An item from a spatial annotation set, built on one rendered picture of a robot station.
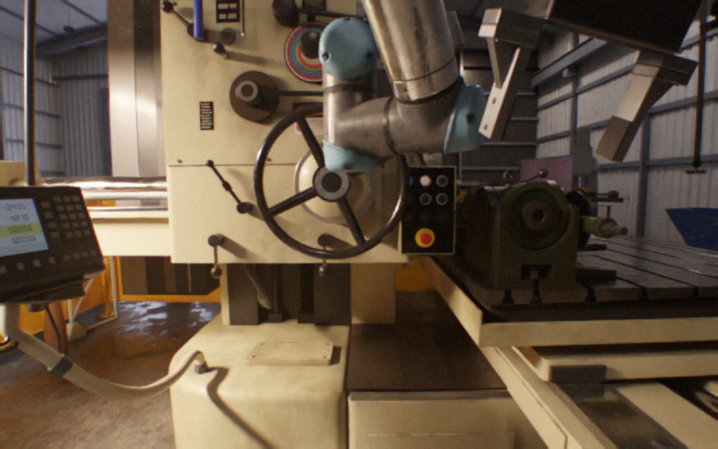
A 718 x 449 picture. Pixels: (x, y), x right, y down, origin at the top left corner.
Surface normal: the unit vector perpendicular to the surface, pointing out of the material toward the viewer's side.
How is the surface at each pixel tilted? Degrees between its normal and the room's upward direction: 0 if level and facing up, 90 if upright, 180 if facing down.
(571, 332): 90
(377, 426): 90
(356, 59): 89
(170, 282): 90
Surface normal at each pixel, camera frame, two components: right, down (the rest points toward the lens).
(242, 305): -0.01, 0.10
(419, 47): 0.00, 0.68
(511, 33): 0.10, 0.48
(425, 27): 0.31, 0.55
